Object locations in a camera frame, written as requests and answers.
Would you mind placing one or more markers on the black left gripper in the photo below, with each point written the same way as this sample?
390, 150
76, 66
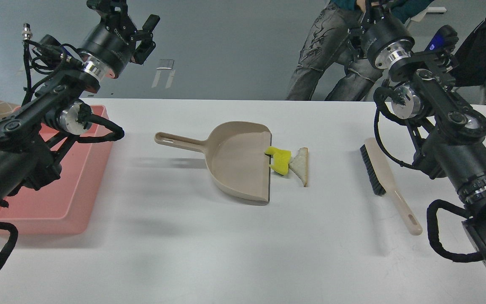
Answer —
116, 41

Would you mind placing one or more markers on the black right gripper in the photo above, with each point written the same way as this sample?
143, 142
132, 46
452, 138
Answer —
380, 37

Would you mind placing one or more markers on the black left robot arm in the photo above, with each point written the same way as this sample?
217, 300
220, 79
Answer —
52, 118

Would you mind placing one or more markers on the beige brush black bristles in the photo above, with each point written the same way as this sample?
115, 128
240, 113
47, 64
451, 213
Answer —
383, 183

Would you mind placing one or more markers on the white bread slice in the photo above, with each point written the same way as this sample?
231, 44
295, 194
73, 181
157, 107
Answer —
300, 165

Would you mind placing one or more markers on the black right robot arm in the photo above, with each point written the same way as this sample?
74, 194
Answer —
446, 131

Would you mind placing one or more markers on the beige plastic dustpan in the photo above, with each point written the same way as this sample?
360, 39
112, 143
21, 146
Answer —
235, 157

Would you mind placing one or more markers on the yellow sponge piece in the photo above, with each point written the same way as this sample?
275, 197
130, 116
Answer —
281, 159

